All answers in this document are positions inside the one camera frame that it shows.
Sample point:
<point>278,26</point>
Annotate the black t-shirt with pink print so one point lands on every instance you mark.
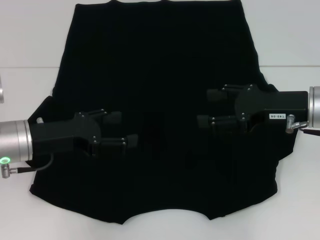
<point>160,62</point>

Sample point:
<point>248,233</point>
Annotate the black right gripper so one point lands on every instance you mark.
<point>275,102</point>

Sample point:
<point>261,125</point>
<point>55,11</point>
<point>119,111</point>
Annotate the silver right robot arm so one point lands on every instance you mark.
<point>315,107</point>

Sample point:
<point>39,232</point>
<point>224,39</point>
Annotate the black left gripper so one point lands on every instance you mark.
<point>62,130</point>

